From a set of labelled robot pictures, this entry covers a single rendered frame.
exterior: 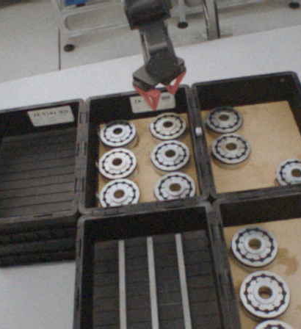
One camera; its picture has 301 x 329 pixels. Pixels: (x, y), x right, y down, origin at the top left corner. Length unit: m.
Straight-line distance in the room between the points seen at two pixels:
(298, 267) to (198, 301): 0.23
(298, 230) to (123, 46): 2.26
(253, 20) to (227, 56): 1.53
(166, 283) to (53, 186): 0.42
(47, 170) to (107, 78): 0.56
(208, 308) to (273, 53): 1.08
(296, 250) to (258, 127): 0.39
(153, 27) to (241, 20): 2.42
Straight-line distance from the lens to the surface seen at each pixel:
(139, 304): 0.96
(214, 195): 0.95
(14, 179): 1.24
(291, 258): 1.00
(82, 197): 1.00
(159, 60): 0.78
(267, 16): 3.26
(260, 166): 1.14
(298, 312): 0.95
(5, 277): 1.24
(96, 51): 3.07
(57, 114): 1.27
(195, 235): 1.02
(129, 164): 1.12
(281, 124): 1.25
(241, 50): 1.72
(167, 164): 1.10
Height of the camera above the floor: 1.71
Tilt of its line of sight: 51 degrees down
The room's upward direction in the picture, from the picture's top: 11 degrees counter-clockwise
